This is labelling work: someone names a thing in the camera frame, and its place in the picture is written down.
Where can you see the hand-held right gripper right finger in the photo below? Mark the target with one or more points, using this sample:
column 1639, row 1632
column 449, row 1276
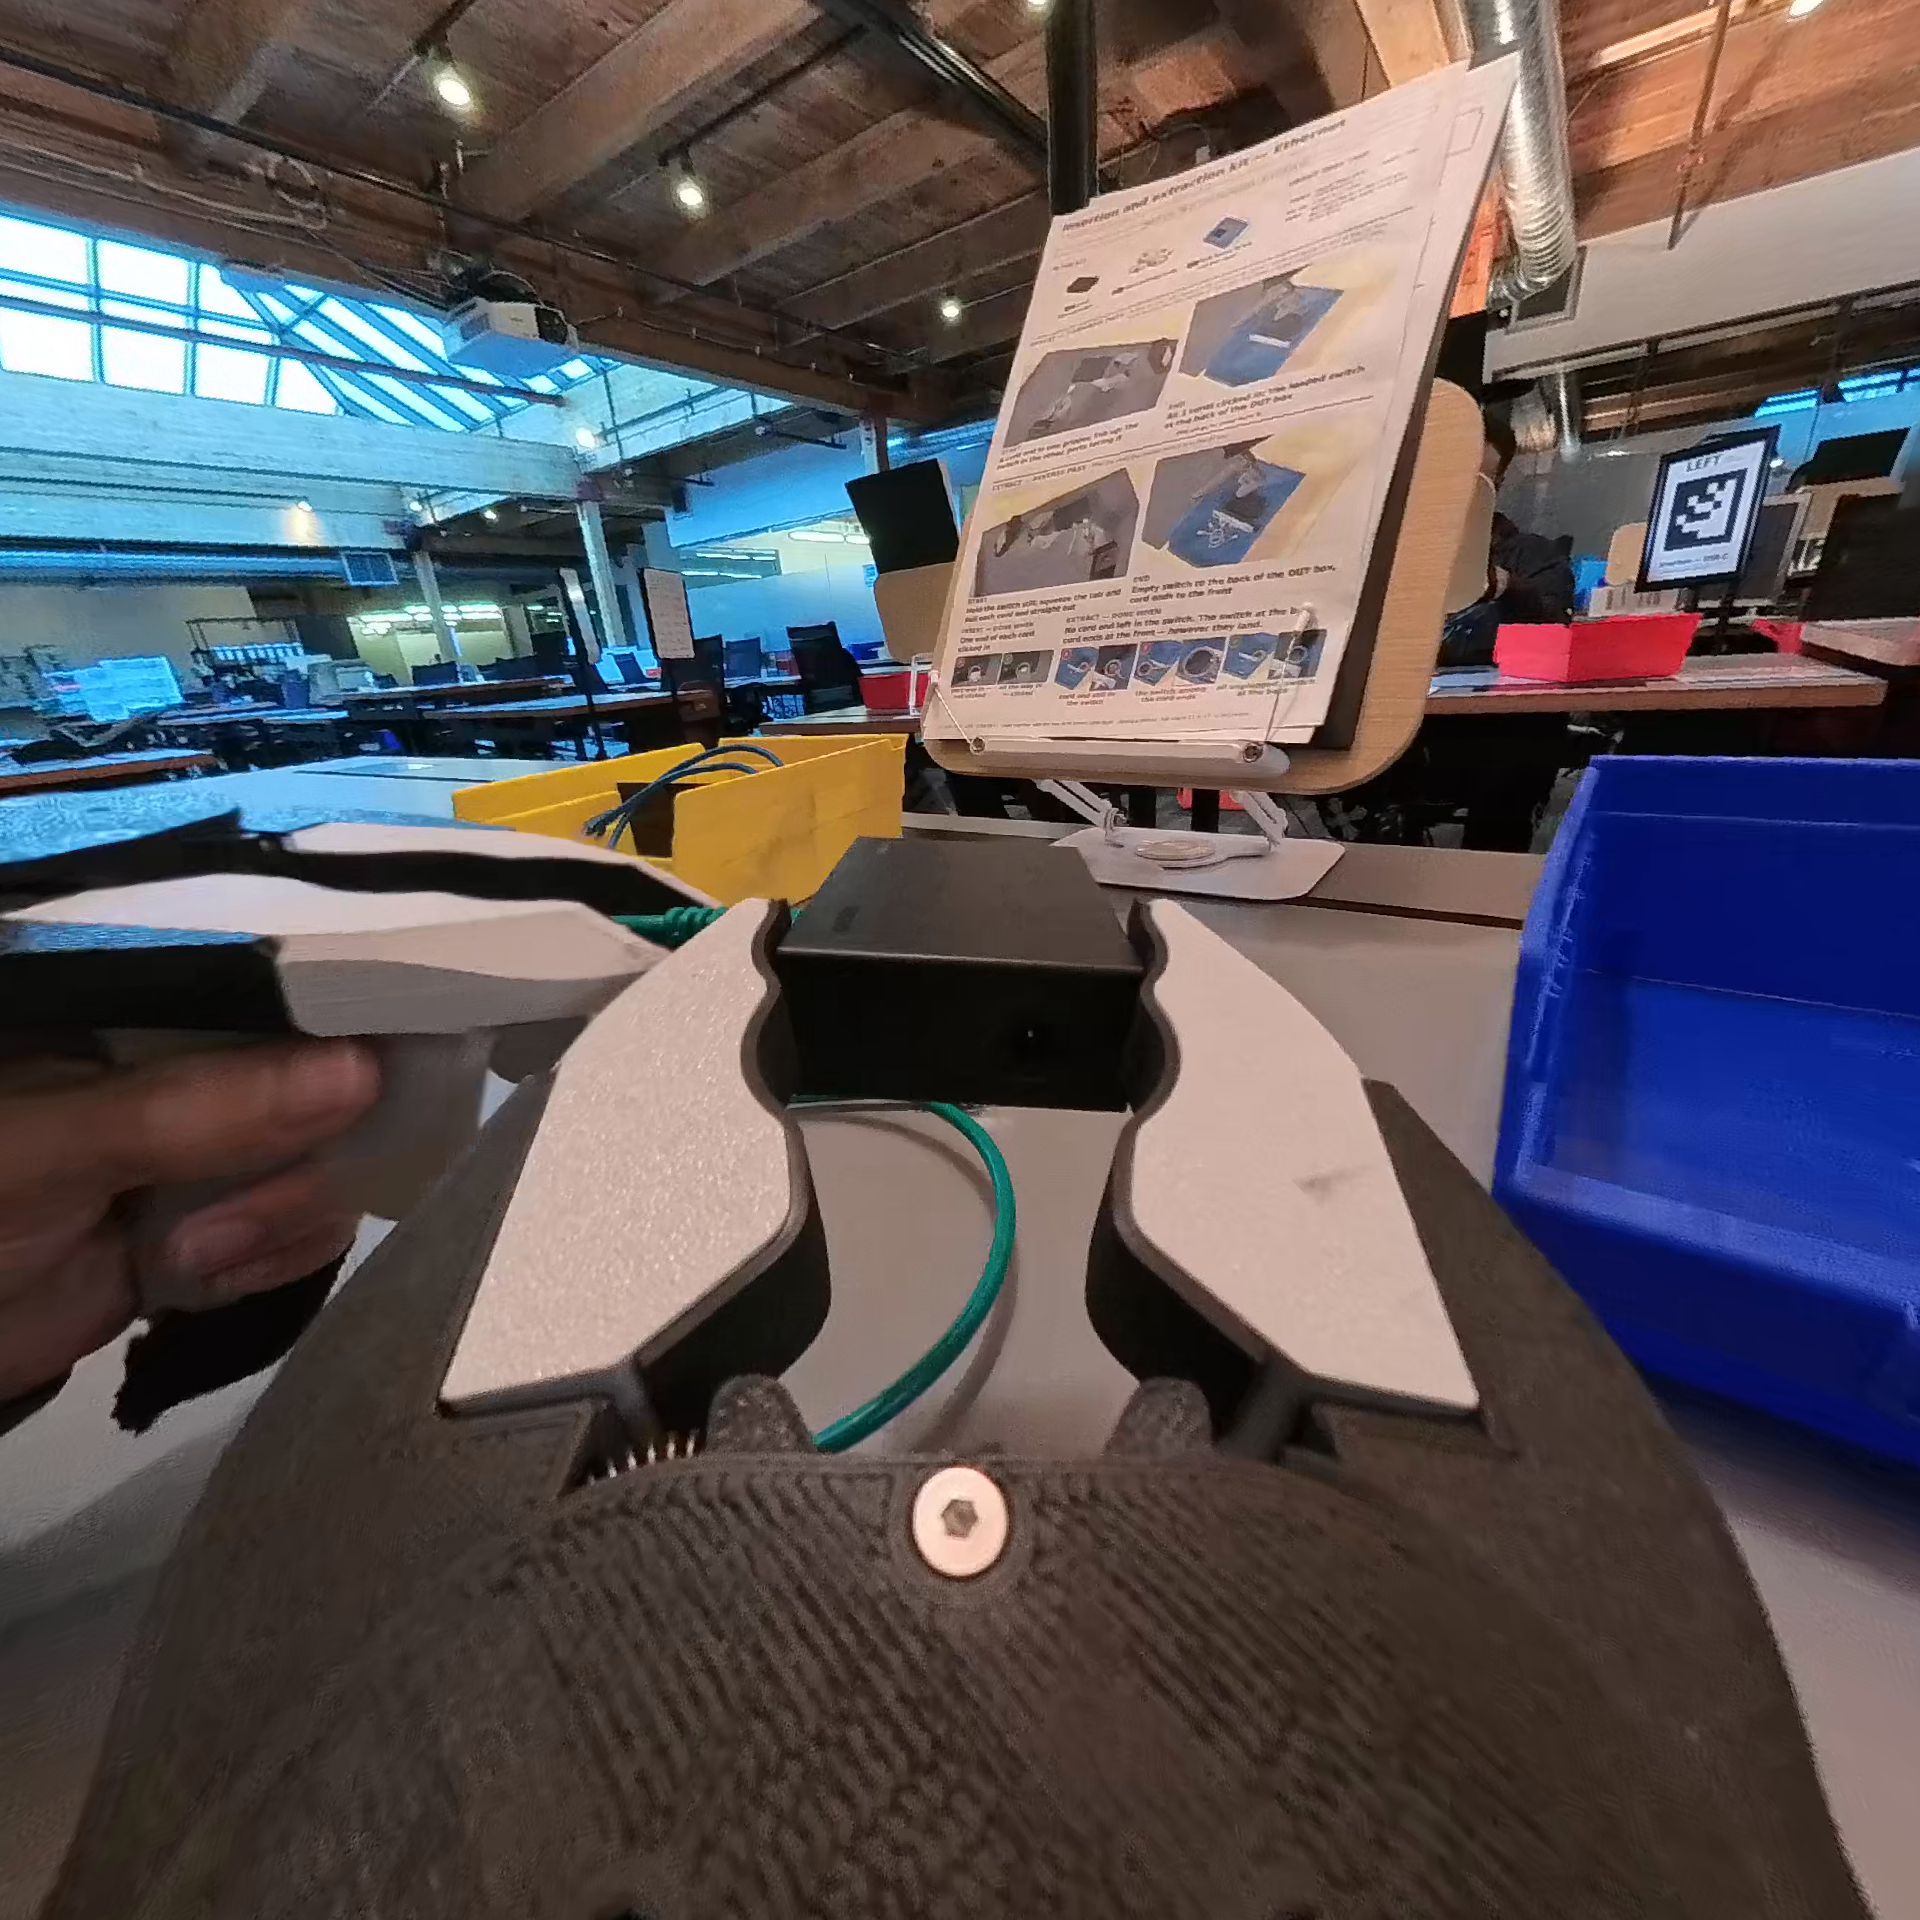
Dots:
column 1290, row 1201

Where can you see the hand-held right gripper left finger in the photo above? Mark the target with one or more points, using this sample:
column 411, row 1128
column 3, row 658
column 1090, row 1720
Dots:
column 644, row 1170

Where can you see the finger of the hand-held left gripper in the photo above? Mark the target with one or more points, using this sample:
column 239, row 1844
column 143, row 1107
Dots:
column 494, row 848
column 451, row 974

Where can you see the yellow plastic bin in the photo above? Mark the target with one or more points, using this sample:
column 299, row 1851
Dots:
column 796, row 818

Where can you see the black network switch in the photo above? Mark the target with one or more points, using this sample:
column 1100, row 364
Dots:
column 960, row 974

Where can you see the person's left hand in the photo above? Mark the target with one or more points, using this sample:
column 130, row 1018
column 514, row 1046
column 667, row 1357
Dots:
column 89, row 1155

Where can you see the dark bin divider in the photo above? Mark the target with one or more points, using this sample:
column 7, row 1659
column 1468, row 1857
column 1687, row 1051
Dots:
column 651, row 820

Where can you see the blue plastic bin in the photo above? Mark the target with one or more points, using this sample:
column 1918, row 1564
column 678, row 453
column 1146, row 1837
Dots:
column 1723, row 1078

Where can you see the white ceiling projector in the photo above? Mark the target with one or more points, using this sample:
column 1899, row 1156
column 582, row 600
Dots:
column 508, row 332

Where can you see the black panel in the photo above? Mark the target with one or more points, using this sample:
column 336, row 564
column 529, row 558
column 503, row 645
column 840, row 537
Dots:
column 906, row 516

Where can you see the wooden document stand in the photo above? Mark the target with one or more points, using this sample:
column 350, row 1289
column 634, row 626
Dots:
column 1410, row 600

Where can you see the wooden work table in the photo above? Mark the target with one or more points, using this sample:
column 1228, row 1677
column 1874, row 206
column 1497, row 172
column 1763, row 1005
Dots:
column 1650, row 691

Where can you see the red plastic bin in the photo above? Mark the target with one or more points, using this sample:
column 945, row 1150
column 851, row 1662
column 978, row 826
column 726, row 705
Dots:
column 1598, row 645

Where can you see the printed instruction sheet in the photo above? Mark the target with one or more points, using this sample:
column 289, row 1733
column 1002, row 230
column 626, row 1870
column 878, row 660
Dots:
column 1200, row 450

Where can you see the black and white tag sign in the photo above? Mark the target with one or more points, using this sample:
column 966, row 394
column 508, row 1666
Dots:
column 1711, row 509

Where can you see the black pillar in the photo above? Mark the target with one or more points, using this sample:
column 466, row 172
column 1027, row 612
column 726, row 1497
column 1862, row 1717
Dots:
column 1070, row 105

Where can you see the silver air duct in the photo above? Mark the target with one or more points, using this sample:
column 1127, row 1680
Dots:
column 1529, row 165

